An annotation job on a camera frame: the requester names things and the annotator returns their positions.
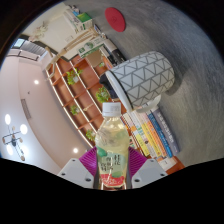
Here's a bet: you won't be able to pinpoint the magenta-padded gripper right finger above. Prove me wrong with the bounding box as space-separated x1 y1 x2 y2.
128 146 168 190

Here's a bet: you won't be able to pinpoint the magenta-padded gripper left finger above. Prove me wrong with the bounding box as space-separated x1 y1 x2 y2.
57 146 101 190

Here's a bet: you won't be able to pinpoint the clear drink bottle white cap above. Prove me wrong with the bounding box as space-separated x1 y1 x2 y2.
94 102 131 190

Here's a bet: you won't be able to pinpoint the stack of colourful books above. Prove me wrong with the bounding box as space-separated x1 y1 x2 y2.
120 106 186 176

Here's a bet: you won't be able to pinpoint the ceiling lights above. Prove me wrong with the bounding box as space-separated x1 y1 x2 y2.
0 76 81 163

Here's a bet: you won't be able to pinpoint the orange wooden shelf unit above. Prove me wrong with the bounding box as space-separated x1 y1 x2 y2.
43 54 134 149

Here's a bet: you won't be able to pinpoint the white triangle-patterned mug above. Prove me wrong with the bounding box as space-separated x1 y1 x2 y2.
105 50 176 114

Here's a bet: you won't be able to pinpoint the beige chair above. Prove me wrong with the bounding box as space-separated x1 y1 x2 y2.
84 49 103 68

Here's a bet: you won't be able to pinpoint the stack of dark books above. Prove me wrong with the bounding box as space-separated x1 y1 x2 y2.
99 43 128 68

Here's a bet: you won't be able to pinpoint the tall white green carton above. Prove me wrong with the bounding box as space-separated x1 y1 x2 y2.
77 35 108 58

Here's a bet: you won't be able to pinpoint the grey window curtain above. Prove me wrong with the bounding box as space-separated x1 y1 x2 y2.
19 39 48 58

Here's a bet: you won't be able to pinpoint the flat round red coaster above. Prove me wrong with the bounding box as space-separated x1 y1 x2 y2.
104 7 127 33

